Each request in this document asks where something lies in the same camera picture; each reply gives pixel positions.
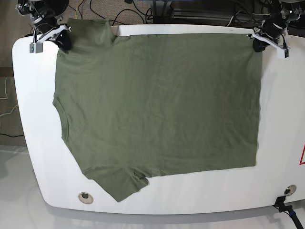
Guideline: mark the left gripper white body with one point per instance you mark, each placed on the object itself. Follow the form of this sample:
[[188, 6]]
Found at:
[[274, 42]]

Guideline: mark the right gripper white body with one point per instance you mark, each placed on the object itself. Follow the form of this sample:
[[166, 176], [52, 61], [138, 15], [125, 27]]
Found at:
[[52, 34]]

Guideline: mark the olive green T-shirt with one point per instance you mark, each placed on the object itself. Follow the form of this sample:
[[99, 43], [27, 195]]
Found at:
[[142, 106]]

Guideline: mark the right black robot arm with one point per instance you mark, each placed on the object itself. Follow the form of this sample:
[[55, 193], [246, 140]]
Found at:
[[45, 16]]

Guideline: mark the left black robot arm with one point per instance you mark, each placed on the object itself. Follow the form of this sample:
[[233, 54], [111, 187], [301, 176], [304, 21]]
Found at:
[[272, 30]]

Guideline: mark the right table grommet hole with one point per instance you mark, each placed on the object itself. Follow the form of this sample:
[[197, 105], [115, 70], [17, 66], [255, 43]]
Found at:
[[290, 190]]

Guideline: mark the table grommet hole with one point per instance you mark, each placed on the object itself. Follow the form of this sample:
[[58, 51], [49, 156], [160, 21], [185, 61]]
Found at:
[[290, 190], [85, 198]]

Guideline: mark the left table grommet hole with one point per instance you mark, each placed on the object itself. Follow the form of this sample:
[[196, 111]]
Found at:
[[85, 198]]

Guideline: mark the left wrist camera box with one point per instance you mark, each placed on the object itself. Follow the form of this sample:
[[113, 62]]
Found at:
[[283, 53]]

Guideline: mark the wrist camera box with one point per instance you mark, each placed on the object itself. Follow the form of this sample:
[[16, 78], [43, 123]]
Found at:
[[36, 47], [283, 53]]

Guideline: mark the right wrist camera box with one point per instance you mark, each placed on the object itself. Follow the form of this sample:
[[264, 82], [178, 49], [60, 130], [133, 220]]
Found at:
[[36, 47]]

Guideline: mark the aluminium frame base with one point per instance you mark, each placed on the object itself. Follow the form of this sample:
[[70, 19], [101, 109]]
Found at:
[[201, 12]]

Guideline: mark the black clamp with cable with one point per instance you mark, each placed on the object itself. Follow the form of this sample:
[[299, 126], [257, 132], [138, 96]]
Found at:
[[288, 209]]

